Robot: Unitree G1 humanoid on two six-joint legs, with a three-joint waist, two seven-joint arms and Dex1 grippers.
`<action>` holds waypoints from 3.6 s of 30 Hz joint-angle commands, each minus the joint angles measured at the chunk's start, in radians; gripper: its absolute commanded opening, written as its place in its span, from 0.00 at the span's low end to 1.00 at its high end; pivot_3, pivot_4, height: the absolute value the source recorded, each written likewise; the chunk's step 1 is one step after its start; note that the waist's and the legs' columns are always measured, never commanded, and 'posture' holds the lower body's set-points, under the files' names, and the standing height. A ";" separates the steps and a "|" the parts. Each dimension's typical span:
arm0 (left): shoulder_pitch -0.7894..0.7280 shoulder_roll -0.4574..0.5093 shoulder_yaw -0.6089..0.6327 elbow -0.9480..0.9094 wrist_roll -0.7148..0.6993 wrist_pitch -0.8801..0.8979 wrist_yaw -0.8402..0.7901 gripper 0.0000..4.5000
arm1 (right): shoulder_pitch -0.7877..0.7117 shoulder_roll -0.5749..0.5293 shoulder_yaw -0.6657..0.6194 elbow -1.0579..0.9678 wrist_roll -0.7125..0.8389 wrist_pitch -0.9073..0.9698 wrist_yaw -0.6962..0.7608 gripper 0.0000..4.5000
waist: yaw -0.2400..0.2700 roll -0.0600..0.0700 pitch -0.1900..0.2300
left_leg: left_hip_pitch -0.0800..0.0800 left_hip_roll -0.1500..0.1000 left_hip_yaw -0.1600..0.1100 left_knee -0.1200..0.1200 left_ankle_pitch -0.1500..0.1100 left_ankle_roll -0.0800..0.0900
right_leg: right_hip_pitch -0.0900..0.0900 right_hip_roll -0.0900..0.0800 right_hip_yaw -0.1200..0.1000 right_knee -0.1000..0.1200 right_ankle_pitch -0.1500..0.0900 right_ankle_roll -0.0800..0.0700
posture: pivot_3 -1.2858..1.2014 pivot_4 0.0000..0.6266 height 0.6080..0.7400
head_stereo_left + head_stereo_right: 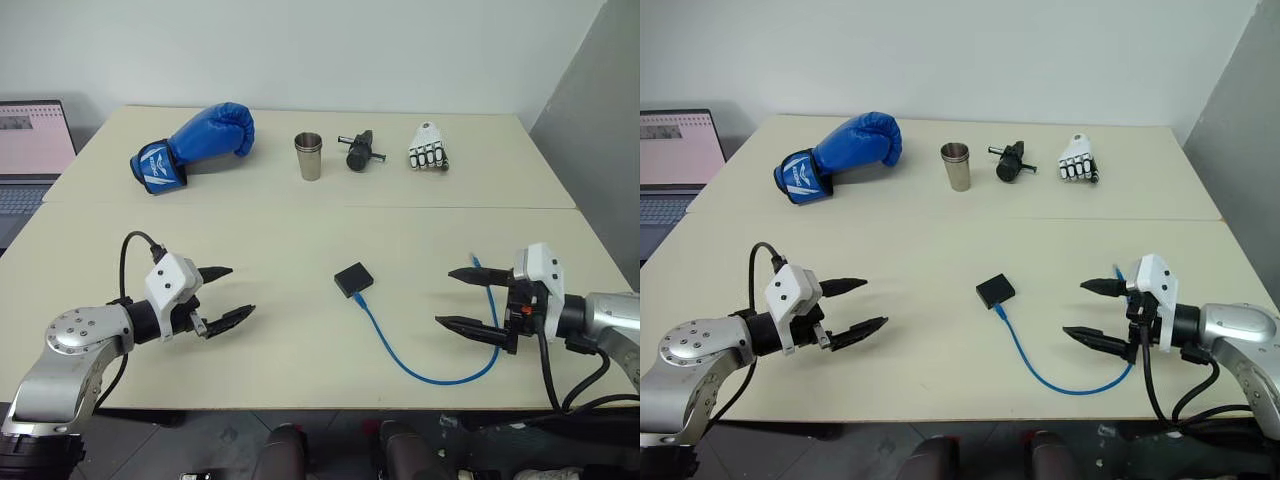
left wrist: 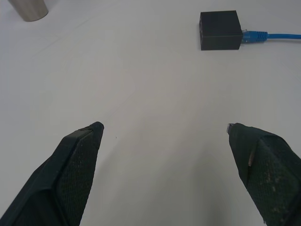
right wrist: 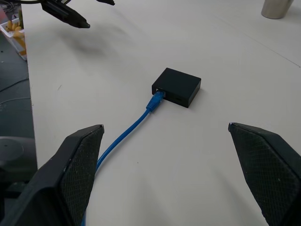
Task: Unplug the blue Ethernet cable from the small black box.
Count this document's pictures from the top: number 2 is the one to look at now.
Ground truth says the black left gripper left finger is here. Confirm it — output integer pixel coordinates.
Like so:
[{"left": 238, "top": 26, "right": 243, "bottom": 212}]
[{"left": 0, "top": 121, "right": 104, "bottom": 226}]

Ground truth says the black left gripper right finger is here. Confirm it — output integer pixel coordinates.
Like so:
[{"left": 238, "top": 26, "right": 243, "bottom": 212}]
[{"left": 226, "top": 122, "right": 301, "bottom": 226}]

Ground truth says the black port box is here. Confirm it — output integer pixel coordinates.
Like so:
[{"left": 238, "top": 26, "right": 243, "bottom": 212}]
[{"left": 199, "top": 10, "right": 243, "bottom": 51}]

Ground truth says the silver metal cylinder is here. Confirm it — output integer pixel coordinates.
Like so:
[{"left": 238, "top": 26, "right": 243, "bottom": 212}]
[{"left": 8, "top": 0, "right": 49, "bottom": 22}]

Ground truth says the blue Ethernet cable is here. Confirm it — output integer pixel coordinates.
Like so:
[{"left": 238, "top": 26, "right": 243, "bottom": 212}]
[{"left": 241, "top": 27, "right": 301, "bottom": 44}]

